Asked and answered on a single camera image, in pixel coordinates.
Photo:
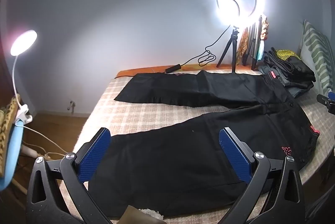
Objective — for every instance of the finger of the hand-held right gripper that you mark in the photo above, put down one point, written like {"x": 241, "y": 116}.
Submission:
{"x": 327, "y": 104}

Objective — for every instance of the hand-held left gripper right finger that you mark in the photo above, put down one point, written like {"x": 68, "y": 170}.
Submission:
{"x": 230, "y": 153}

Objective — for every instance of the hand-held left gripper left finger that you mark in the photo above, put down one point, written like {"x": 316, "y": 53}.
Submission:
{"x": 94, "y": 153}

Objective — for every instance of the black pants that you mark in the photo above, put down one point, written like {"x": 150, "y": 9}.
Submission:
{"x": 170, "y": 161}

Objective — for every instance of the stack of folded dark clothes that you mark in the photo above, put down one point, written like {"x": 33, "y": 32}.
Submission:
{"x": 288, "y": 69}

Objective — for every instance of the brown cardboard piece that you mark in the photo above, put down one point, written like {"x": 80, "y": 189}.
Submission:
{"x": 130, "y": 214}

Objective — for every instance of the white fluffy cloth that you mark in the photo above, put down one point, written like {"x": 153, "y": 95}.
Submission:
{"x": 150, "y": 213}

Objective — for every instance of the leopard print cloth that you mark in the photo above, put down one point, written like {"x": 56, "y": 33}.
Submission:
{"x": 6, "y": 119}

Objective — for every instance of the folded grey stand poles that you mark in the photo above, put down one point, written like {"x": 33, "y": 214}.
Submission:
{"x": 252, "y": 40}

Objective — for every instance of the orange patterned cloth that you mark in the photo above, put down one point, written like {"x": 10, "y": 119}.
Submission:
{"x": 243, "y": 43}

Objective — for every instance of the white clip lamp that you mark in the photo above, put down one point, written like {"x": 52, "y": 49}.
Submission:
{"x": 24, "y": 40}

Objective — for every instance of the grey wall fitting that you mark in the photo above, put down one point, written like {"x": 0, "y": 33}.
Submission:
{"x": 71, "y": 105}

